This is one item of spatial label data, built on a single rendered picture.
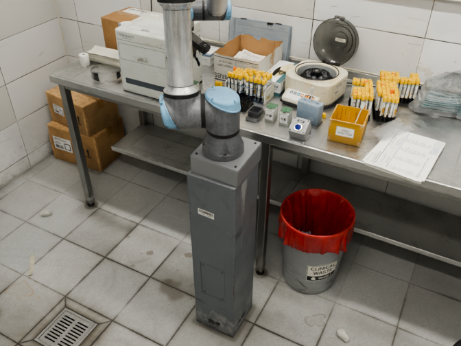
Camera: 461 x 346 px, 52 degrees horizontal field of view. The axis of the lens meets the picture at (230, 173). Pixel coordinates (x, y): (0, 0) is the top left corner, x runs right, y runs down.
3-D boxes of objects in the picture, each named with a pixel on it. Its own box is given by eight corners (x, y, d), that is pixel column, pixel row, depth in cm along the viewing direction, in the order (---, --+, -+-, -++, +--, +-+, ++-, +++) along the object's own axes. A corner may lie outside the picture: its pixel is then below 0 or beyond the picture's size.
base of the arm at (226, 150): (226, 167, 161) (226, 144, 155) (193, 150, 168) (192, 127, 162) (252, 147, 170) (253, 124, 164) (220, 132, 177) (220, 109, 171)
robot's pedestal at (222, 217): (233, 338, 215) (234, 189, 163) (195, 320, 223) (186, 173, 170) (252, 306, 229) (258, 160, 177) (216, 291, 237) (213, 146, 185)
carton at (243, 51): (213, 81, 231) (212, 51, 222) (239, 60, 251) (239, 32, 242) (258, 92, 222) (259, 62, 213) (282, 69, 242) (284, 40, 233)
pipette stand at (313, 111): (293, 122, 199) (296, 101, 193) (302, 115, 204) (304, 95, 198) (315, 130, 194) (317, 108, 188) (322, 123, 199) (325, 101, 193)
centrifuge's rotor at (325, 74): (291, 85, 215) (293, 71, 211) (309, 74, 225) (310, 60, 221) (322, 95, 208) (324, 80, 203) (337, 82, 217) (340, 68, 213)
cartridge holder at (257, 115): (245, 119, 201) (245, 112, 199) (254, 110, 207) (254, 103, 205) (256, 123, 199) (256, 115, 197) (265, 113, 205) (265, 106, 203)
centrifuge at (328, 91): (273, 100, 215) (274, 75, 207) (305, 78, 234) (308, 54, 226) (320, 117, 203) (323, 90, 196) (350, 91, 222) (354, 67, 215)
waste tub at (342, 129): (326, 140, 188) (329, 119, 182) (333, 124, 198) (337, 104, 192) (359, 147, 184) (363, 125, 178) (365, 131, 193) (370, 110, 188)
